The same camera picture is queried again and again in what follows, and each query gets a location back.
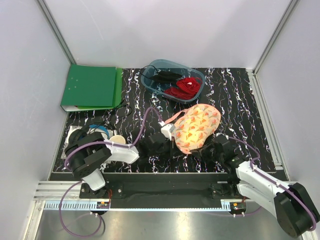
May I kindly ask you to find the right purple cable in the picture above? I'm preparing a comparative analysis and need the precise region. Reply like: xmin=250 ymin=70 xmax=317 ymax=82
xmin=228 ymin=136 xmax=318 ymax=232

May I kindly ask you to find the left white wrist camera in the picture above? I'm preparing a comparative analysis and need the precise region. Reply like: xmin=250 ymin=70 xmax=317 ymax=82
xmin=159 ymin=121 xmax=175 ymax=140

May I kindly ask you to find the red bra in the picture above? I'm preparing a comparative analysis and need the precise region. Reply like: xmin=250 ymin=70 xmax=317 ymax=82
xmin=164 ymin=77 xmax=203 ymax=100

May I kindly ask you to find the yellow mug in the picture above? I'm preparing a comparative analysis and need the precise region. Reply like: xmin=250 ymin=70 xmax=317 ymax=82
xmin=109 ymin=134 xmax=126 ymax=145

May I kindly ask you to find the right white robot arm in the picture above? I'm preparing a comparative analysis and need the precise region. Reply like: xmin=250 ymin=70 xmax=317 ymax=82
xmin=195 ymin=135 xmax=320 ymax=238

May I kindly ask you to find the pink floral mesh laundry bag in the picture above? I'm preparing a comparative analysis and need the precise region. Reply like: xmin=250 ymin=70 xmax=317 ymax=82
xmin=164 ymin=103 xmax=221 ymax=155

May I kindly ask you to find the black bra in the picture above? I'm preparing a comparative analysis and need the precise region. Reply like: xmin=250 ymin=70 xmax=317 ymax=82
xmin=139 ymin=65 xmax=183 ymax=83

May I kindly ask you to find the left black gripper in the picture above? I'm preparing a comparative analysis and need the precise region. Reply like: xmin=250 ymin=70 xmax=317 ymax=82
xmin=148 ymin=135 xmax=182 ymax=159

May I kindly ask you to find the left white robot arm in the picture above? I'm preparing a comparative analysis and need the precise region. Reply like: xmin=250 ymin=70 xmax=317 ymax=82
xmin=64 ymin=129 xmax=175 ymax=198

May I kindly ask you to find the blue translucent plastic bin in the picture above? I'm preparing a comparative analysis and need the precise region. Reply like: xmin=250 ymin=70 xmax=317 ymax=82
xmin=139 ymin=59 xmax=206 ymax=104

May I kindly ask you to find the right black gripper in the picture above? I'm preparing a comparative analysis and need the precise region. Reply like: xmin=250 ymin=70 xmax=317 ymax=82
xmin=190 ymin=142 xmax=224 ymax=165

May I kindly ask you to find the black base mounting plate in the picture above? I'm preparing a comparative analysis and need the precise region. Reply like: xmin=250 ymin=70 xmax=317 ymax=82
xmin=79 ymin=173 xmax=245 ymax=211

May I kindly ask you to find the green ring binder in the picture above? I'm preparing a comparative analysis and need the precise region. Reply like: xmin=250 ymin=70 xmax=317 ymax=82
xmin=60 ymin=64 xmax=123 ymax=112

